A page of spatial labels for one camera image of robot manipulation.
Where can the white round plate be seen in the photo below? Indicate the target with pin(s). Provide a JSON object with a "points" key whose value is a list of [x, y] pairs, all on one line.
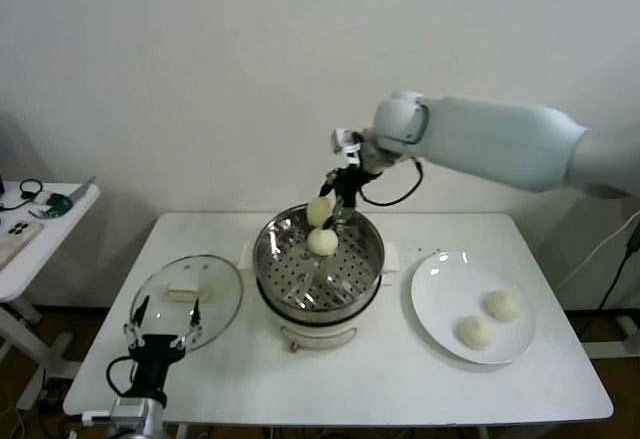
{"points": [[450, 289]]}

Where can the brown crumb specks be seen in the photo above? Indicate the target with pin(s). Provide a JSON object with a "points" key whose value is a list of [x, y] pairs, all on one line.
{"points": [[425, 249]]}

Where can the white side table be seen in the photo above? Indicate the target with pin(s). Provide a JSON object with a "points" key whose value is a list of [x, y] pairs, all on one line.
{"points": [[60, 239]]}

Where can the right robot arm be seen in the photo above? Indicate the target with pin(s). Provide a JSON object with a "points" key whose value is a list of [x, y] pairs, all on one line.
{"points": [[500, 144]]}

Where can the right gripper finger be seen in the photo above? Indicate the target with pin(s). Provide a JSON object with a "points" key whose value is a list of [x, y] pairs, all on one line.
{"points": [[344, 214], [330, 183]]}

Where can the stainless steel steamer basket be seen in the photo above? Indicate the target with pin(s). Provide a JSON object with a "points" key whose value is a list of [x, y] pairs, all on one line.
{"points": [[280, 239]]}

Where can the white electric cooker base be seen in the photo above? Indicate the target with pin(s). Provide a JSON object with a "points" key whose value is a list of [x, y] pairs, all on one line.
{"points": [[320, 331]]}

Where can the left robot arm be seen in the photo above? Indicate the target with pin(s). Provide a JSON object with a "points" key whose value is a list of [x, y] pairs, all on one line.
{"points": [[140, 411]]}

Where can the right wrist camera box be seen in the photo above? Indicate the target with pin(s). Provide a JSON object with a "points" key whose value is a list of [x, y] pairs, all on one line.
{"points": [[345, 141]]}

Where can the white desk foot frame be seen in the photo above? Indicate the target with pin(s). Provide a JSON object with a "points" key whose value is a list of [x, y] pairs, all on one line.
{"points": [[612, 350]]}

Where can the beige phone with camera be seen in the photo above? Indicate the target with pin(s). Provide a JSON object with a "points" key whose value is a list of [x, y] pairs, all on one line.
{"points": [[22, 244]]}

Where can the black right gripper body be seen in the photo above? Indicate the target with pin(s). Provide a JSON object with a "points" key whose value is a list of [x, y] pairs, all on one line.
{"points": [[350, 184]]}

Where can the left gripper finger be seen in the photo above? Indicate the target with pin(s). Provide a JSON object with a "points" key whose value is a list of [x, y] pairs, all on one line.
{"points": [[140, 316], [194, 324]]}

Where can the black floor power strip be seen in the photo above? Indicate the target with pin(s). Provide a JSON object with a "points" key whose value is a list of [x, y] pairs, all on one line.
{"points": [[52, 396]]}

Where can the white steamed baozi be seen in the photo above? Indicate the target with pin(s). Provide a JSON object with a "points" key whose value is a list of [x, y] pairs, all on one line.
{"points": [[474, 333], [501, 305], [322, 242], [318, 211]]}

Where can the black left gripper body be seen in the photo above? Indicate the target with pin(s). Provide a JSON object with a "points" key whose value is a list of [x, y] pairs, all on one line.
{"points": [[157, 349]]}

